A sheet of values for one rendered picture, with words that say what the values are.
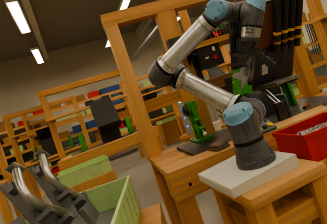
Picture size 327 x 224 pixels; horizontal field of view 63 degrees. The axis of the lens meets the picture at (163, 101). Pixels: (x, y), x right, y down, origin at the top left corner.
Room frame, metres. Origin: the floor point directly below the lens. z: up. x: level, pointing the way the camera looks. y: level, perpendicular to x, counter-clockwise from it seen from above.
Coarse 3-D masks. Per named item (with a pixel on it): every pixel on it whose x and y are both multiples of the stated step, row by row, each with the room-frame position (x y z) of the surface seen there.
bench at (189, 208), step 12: (312, 96) 2.13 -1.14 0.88; (156, 156) 1.86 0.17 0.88; (168, 156) 1.73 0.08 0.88; (180, 156) 1.62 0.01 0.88; (156, 168) 1.91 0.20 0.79; (156, 180) 1.91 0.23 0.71; (168, 192) 1.87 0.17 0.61; (168, 204) 1.86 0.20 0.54; (180, 204) 1.27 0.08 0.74; (192, 204) 1.28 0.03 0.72; (168, 216) 1.92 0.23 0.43; (180, 216) 1.34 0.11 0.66; (192, 216) 1.28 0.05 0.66
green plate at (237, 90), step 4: (232, 72) 1.73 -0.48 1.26; (236, 72) 1.67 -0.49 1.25; (232, 76) 1.73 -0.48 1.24; (232, 80) 1.73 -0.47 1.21; (236, 80) 1.67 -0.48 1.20; (232, 84) 1.74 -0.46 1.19; (236, 84) 1.68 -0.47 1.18; (240, 84) 1.63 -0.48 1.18; (236, 88) 1.68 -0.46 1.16; (240, 88) 1.63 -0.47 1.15; (244, 88) 1.64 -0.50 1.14; (248, 88) 1.65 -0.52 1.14; (252, 88) 1.65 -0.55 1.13; (236, 92) 1.68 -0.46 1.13; (240, 92) 1.63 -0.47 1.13; (244, 92) 1.64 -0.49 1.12; (248, 92) 1.64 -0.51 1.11; (252, 92) 1.65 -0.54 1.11
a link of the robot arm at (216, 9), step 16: (224, 0) 0.96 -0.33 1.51; (208, 16) 0.96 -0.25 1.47; (224, 16) 0.96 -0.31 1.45; (192, 32) 1.03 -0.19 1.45; (208, 32) 1.02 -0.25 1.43; (176, 48) 1.08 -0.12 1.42; (192, 48) 1.06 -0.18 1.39; (160, 64) 1.12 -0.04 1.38; (176, 64) 1.12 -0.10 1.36; (160, 80) 1.16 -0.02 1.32
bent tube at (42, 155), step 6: (42, 150) 1.08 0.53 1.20; (36, 156) 1.08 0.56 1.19; (42, 156) 1.07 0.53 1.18; (48, 156) 1.11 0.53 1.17; (42, 162) 1.05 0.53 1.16; (42, 168) 1.03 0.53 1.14; (48, 168) 1.03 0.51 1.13; (48, 174) 1.02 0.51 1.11; (48, 180) 1.02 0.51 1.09; (54, 180) 1.02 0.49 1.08; (54, 186) 1.02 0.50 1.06; (60, 186) 1.04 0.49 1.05; (72, 192) 1.10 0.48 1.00
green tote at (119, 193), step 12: (120, 180) 1.21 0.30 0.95; (96, 192) 1.21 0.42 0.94; (108, 192) 1.21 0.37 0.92; (120, 192) 1.21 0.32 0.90; (132, 192) 1.17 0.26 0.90; (96, 204) 1.21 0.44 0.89; (108, 204) 1.21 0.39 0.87; (120, 204) 0.87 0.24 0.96; (132, 204) 1.08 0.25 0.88; (120, 216) 0.83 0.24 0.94; (132, 216) 1.00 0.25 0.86
